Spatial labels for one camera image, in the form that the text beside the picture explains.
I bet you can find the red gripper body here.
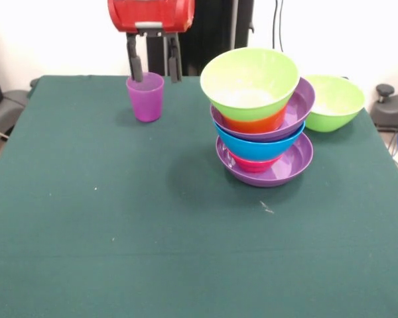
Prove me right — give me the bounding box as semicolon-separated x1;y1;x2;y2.
106;0;196;34

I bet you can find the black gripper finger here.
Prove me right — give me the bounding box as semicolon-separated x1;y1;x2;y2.
125;32;145;83
166;34;183;84

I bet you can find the purple plastic cup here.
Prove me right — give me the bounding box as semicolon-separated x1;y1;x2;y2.
125;72;165;123

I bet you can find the green plastic bowl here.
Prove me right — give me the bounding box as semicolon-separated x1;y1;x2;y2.
200;47;301;122
304;74;366;133

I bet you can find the orange ribbed plastic bowl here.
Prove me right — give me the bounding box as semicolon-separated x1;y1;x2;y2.
221;107;289;134

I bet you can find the deep blue plastic bowl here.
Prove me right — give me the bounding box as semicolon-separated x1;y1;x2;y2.
213;121;306;162

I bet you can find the small pink plastic bowl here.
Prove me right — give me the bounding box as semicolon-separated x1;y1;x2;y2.
230;152;283;174

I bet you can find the purple plastic bowl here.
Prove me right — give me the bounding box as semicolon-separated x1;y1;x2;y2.
210;76;316;143
215;131;314;188

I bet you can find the grey stand foot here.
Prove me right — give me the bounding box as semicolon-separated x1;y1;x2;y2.
0;89;29;140

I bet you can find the dark green tablecloth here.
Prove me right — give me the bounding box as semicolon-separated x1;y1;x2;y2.
0;74;398;318

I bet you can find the black stand foot with knob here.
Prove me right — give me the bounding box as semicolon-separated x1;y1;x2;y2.
370;83;398;133

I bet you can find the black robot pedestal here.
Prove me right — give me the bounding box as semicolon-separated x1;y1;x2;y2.
145;0;255;77

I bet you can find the black wall cable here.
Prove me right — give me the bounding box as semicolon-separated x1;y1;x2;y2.
270;0;288;54

